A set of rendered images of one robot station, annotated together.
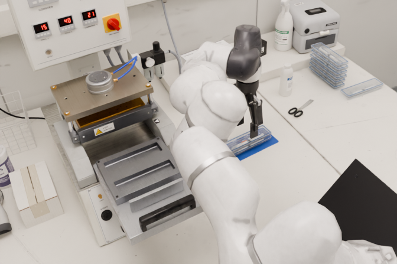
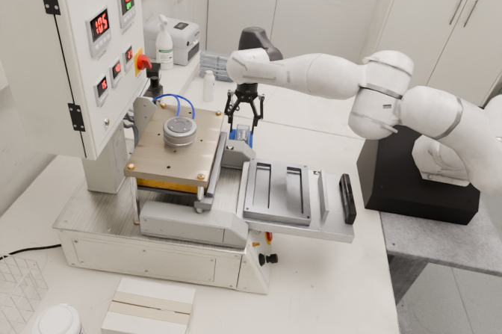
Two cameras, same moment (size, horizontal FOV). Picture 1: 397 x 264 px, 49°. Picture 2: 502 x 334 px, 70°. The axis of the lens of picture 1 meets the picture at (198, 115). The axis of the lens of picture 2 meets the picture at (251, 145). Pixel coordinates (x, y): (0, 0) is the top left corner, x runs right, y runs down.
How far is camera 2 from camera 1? 1.08 m
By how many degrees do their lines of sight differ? 49
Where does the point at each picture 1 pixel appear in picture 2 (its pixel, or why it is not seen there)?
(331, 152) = (285, 119)
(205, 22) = not seen: hidden behind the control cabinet
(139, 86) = (213, 117)
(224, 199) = (485, 119)
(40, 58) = (100, 136)
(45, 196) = (186, 301)
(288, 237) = not seen: outside the picture
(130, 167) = (276, 191)
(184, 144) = (435, 101)
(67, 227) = (218, 313)
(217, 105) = (410, 66)
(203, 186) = (468, 121)
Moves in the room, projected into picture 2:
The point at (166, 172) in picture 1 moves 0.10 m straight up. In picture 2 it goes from (302, 175) to (310, 147)
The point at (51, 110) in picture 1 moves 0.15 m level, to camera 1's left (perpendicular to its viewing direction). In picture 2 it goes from (74, 219) to (13, 264)
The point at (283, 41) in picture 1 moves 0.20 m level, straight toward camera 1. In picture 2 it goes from (169, 60) to (196, 76)
